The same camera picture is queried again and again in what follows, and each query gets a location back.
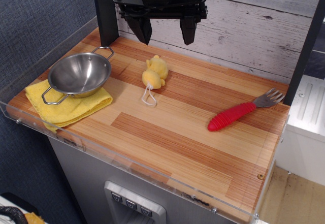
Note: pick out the yellow plush duck toy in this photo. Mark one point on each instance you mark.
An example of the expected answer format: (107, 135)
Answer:
(154, 77)

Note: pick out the grey toy fridge dispenser panel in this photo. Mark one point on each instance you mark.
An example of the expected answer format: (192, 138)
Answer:
(129, 207)

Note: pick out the white side cabinet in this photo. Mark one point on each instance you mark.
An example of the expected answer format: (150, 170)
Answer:
(301, 149)

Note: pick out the clear acrylic guard rail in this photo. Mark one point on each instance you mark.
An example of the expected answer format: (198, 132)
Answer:
(165, 152)

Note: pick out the black right vertical post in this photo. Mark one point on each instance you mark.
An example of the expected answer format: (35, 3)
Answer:
(305, 53)

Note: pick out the black yellow object bottom left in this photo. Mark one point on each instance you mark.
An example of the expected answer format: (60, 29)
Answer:
(16, 210)

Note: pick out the stainless steel two-handled bowl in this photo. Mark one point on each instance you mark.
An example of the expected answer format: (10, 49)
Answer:
(79, 75)

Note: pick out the black left vertical post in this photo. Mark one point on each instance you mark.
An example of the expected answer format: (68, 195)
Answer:
(107, 21)

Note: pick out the black vertical post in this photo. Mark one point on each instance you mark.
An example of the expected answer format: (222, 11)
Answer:
(305, 53)
(107, 21)

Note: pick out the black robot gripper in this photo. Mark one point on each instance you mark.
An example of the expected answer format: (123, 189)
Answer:
(138, 13)

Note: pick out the red handled metal fork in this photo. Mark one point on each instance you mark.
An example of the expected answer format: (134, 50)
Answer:
(227, 117)

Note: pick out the yellow folded cloth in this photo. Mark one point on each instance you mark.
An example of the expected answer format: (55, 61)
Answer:
(68, 111)

